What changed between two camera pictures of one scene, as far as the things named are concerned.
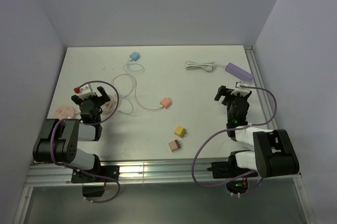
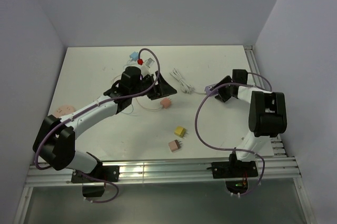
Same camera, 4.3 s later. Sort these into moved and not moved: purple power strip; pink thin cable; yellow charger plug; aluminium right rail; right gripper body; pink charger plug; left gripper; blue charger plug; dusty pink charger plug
Moved: right gripper body; purple power strip; left gripper
Not moved: pink thin cable; pink charger plug; yellow charger plug; dusty pink charger plug; aluminium right rail; blue charger plug
